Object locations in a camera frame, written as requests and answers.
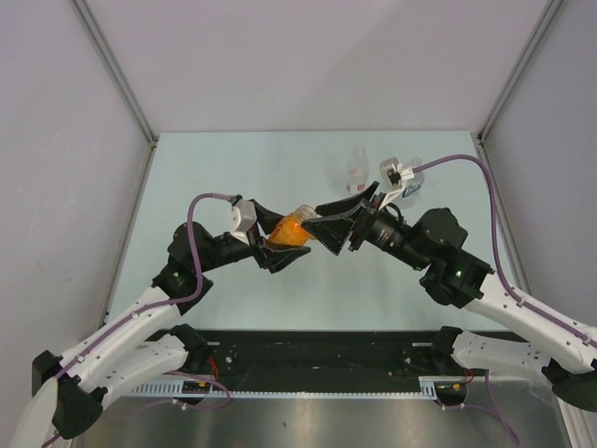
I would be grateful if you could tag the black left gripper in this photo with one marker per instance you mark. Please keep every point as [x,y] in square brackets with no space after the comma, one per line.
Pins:
[274,258]

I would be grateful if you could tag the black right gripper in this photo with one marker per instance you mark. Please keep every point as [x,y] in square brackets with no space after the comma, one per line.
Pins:
[366,214]

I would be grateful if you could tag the small orange juice bottle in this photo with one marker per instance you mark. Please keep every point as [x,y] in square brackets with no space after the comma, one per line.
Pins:
[288,230]

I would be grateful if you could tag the clear bottle red white label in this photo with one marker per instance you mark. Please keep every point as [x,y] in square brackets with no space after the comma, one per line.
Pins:
[357,170]

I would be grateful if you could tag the clear bottle blue green label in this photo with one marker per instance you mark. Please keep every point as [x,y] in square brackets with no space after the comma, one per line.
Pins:
[414,185]

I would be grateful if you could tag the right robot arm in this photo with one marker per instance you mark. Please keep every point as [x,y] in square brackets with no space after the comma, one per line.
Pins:
[554,351]

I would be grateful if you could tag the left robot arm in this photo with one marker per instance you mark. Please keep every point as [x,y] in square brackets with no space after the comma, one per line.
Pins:
[146,340]

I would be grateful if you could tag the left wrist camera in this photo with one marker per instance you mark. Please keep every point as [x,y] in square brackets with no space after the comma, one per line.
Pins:
[243,217]

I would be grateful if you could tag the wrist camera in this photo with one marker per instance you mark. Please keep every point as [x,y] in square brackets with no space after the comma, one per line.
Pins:
[398,177]
[243,217]

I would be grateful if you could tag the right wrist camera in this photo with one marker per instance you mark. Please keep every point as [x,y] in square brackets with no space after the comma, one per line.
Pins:
[398,177]

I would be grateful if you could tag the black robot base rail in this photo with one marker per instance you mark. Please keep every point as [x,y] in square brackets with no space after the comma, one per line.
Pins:
[327,358]

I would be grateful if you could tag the white slotted cable duct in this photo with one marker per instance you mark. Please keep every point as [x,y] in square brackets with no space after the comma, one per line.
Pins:
[179,387]

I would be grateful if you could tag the left aluminium frame post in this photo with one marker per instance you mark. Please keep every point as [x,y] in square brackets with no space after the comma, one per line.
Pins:
[112,67]

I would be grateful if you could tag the aluminium frame post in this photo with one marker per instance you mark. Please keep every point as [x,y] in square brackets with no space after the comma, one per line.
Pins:
[533,44]
[112,67]

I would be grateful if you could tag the right aluminium frame post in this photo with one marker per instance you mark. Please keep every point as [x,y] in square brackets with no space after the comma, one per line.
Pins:
[533,44]

